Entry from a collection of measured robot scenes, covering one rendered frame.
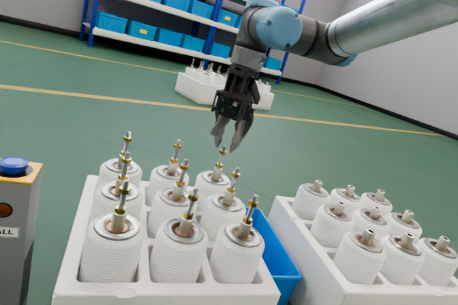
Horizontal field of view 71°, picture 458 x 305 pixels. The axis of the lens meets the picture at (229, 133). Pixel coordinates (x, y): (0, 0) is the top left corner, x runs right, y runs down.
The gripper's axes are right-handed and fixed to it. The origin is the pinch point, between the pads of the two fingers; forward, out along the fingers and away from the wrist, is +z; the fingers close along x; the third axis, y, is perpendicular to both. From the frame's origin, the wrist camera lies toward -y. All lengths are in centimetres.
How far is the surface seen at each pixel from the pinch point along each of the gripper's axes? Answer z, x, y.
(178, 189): 7.1, -1.6, 18.3
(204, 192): 12.2, -0.3, 5.4
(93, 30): 13, -307, -268
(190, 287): 16.7, 10.7, 30.1
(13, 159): 1.7, -20.4, 40.8
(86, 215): 16.7, -16.3, 27.0
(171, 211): 10.4, -0.3, 21.6
